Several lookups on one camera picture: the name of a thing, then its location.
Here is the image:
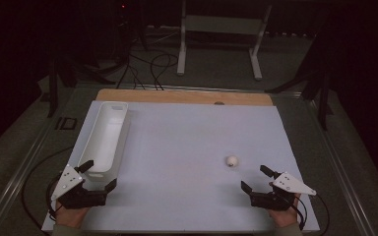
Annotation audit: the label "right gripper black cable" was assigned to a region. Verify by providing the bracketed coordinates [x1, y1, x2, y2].
[293, 192, 331, 236]

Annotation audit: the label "white plastic bin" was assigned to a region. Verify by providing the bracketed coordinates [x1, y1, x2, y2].
[77, 100, 132, 182]

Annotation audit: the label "white metal stand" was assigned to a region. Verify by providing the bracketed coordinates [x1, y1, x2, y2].
[176, 0, 274, 82]

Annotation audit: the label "white table cover sheet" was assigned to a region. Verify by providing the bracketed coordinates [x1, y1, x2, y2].
[41, 100, 321, 234]

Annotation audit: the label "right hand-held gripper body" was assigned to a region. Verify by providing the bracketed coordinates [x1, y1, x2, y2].
[249, 171, 318, 211]

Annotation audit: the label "person's left hand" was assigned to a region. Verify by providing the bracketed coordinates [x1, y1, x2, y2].
[54, 201, 90, 229]

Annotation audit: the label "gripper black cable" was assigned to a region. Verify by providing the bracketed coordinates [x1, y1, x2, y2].
[293, 192, 331, 236]
[21, 146, 76, 236]

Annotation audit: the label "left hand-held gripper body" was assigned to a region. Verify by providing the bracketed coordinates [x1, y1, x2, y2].
[50, 163, 108, 210]

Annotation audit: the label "person's right hand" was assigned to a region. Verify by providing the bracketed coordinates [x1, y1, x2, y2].
[268, 193, 302, 228]

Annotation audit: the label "black tripod stand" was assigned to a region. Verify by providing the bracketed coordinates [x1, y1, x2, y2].
[46, 45, 116, 119]

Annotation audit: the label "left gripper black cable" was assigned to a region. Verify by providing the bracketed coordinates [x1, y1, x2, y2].
[21, 146, 76, 236]

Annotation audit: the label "black stand with legs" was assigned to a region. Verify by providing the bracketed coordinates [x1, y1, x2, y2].
[265, 30, 335, 132]

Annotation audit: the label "white ball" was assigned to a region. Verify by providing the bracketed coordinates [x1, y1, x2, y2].
[225, 154, 240, 169]

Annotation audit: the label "black floor cables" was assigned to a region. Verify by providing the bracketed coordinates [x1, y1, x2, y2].
[115, 48, 180, 91]

